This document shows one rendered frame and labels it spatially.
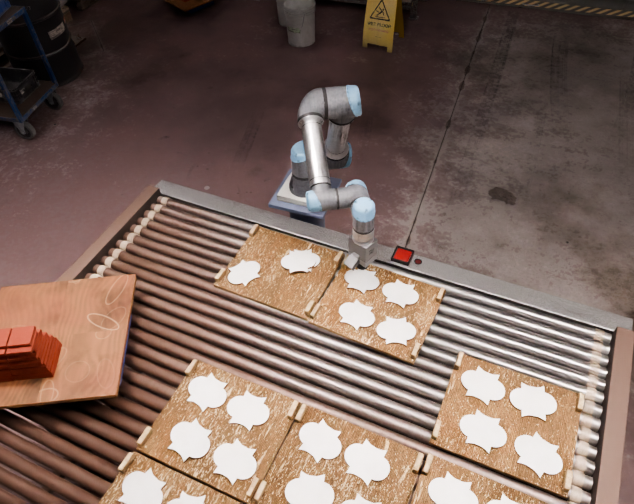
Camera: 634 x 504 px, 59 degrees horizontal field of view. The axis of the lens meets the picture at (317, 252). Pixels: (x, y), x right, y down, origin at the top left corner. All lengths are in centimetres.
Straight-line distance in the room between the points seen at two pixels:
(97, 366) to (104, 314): 21
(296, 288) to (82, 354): 79
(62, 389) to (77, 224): 226
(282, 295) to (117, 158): 269
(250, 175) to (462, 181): 152
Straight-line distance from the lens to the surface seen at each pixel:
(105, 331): 208
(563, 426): 198
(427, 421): 190
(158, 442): 192
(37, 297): 229
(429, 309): 211
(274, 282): 218
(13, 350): 196
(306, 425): 185
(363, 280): 216
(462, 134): 451
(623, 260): 386
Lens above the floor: 262
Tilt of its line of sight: 48 degrees down
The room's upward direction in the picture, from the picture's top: 4 degrees counter-clockwise
